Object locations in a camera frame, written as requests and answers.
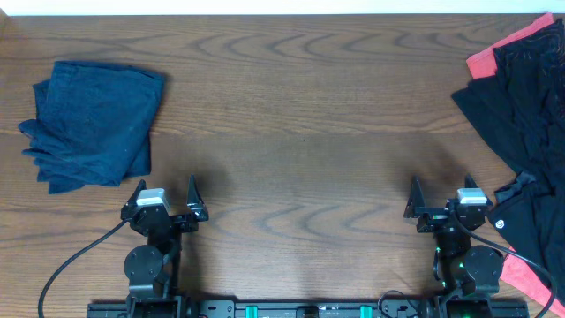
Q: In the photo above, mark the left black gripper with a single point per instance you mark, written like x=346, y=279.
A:
x=195, y=206

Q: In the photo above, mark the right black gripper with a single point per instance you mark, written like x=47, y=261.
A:
x=417, y=208

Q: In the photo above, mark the black t-shirt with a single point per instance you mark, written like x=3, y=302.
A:
x=531, y=207

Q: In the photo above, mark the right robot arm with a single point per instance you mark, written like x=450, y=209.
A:
x=469, y=274

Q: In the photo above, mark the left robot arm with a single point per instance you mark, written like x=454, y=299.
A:
x=153, y=269

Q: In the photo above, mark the folded navy blue garment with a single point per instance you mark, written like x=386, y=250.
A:
x=92, y=124

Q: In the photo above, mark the red garment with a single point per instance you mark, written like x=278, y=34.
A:
x=524, y=274

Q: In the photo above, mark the black patterned garment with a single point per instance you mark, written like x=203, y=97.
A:
x=532, y=73

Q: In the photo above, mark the black mounting rail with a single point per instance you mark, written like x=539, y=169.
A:
x=234, y=309

